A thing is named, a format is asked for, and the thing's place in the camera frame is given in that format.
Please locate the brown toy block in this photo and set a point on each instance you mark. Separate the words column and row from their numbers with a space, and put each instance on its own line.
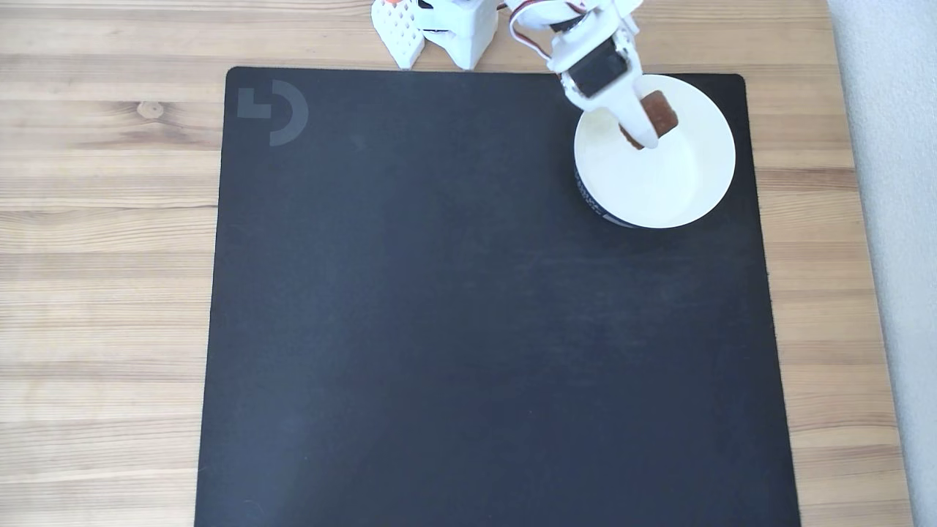
column 662, row 113

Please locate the white round plate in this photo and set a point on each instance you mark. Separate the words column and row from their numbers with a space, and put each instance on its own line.
column 673, row 183

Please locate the black desk mat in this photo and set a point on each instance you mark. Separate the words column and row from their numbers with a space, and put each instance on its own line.
column 476, row 351

